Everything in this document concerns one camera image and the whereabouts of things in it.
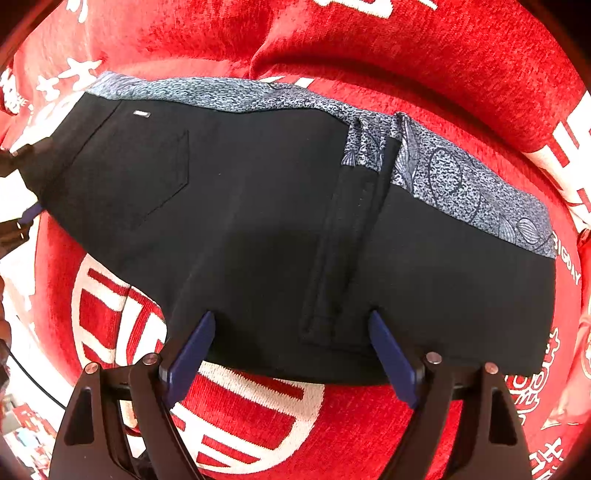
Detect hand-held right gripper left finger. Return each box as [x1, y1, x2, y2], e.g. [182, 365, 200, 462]
[48, 311, 216, 480]

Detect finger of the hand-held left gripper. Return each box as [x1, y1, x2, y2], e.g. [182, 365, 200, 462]
[0, 203, 45, 247]
[0, 141, 55, 180]

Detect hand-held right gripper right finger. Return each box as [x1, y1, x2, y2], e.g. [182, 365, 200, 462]
[368, 309, 533, 480]

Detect black pants with blue trim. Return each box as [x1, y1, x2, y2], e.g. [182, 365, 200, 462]
[23, 71, 558, 386]

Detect pile of colourful papers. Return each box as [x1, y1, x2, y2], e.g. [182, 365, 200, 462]
[0, 401, 52, 480]

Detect red printed sofa cover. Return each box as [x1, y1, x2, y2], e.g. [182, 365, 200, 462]
[0, 0, 591, 480]

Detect black cable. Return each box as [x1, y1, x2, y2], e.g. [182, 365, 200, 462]
[0, 342, 68, 411]

